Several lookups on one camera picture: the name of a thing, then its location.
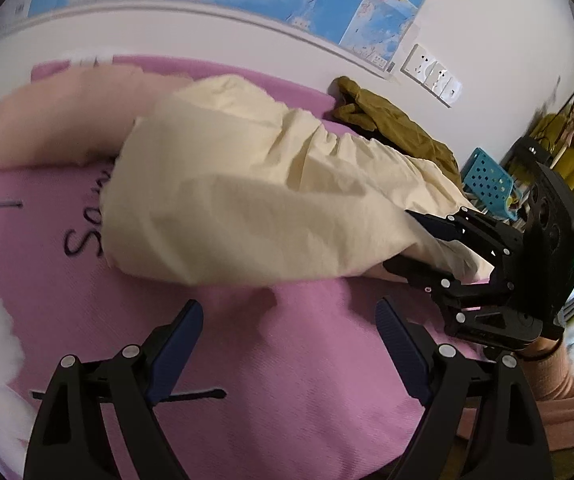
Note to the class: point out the white wall socket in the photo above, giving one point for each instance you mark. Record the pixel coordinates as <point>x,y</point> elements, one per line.
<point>417,64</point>
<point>451,92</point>
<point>437,79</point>

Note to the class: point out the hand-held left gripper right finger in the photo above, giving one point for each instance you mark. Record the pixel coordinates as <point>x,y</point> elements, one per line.
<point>402,345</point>

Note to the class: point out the olive green garment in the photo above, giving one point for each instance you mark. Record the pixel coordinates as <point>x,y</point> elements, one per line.
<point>397,125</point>

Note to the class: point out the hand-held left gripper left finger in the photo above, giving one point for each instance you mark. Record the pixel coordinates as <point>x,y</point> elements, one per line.
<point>172,350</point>

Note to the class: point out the black coat rack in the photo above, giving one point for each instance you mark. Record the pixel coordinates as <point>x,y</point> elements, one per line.
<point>564,110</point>

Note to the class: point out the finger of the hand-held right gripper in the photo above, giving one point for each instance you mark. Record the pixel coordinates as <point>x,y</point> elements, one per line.
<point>419,270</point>
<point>459,232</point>

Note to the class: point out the pink printed blanket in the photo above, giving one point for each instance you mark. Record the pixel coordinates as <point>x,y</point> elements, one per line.
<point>277,360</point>

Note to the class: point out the person's right forearm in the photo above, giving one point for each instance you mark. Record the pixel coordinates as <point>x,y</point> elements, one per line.
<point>552,370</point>

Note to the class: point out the blue perforated plastic stool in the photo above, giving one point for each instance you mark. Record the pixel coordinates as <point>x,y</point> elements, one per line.
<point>489,182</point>

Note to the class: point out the cream garment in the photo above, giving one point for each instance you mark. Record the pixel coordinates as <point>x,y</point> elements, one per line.
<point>247,200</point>

